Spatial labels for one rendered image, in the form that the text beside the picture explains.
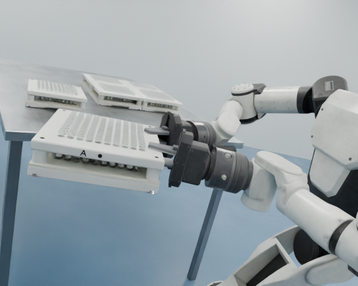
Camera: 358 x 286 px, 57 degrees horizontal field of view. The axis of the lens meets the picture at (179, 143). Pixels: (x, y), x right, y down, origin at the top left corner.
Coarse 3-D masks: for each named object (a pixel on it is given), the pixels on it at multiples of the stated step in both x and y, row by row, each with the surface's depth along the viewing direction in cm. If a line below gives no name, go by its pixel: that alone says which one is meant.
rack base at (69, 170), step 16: (48, 160) 62; (64, 160) 64; (80, 160) 66; (48, 176) 61; (64, 176) 61; (80, 176) 61; (96, 176) 62; (112, 176) 62; (128, 176) 64; (144, 176) 65
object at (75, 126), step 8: (80, 120) 72; (88, 120) 74; (96, 120) 74; (104, 120) 76; (112, 120) 78; (72, 128) 66; (80, 128) 67; (96, 128) 72; (104, 128) 70; (112, 128) 72; (120, 128) 73; (128, 128) 75; (96, 136) 65; (136, 136) 70
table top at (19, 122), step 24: (0, 72) 187; (24, 72) 204; (48, 72) 223; (72, 72) 245; (0, 96) 142; (24, 96) 152; (0, 120) 122; (24, 120) 121; (144, 120) 163; (240, 144) 168
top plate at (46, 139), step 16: (64, 112) 78; (48, 128) 65; (32, 144) 58; (48, 144) 59; (64, 144) 59; (80, 144) 61; (96, 144) 63; (112, 144) 65; (128, 144) 67; (112, 160) 61; (128, 160) 62; (144, 160) 62; (160, 160) 63
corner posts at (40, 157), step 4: (36, 152) 59; (40, 152) 59; (44, 152) 59; (48, 152) 61; (32, 156) 60; (36, 156) 59; (40, 156) 59; (44, 156) 60; (32, 160) 60; (36, 160) 59; (40, 160) 60; (44, 160) 60; (148, 168) 64; (148, 172) 64; (152, 172) 64; (156, 172) 64; (148, 176) 64; (152, 176) 64; (156, 176) 64; (152, 180) 64; (156, 180) 65
